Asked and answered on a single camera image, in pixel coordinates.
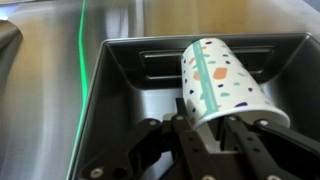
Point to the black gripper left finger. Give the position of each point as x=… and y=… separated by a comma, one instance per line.
x=143, y=146

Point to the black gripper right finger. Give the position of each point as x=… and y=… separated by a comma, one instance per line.
x=271, y=151

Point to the patterned paper cup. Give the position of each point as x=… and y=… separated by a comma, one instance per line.
x=216, y=84

